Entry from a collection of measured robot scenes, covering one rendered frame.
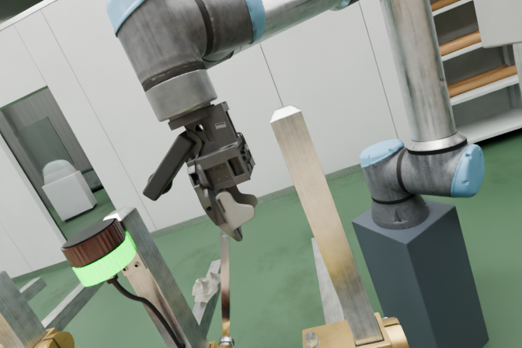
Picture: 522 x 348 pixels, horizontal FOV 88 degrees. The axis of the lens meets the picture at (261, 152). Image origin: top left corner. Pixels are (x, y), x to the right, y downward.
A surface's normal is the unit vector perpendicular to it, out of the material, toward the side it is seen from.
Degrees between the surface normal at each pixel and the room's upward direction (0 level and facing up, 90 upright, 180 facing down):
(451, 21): 90
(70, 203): 90
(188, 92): 89
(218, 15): 101
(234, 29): 128
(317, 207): 90
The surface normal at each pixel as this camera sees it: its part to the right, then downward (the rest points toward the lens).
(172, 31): 0.66, -0.10
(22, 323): 0.93, -0.33
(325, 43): -0.09, 0.26
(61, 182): 0.38, 0.06
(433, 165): -0.64, 0.36
